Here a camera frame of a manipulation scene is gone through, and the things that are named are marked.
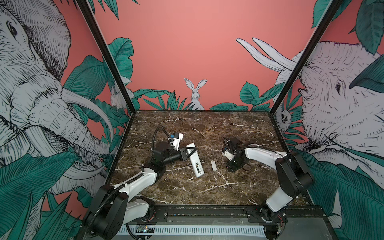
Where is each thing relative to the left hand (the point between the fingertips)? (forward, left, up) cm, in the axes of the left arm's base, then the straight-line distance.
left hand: (195, 148), depth 76 cm
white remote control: (-4, 0, -5) cm, 7 cm away
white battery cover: (-2, -11, -19) cm, 22 cm away
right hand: (-3, -21, -18) cm, 28 cm away
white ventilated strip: (-34, +1, -20) cm, 39 cm away
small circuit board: (-32, +26, -19) cm, 45 cm away
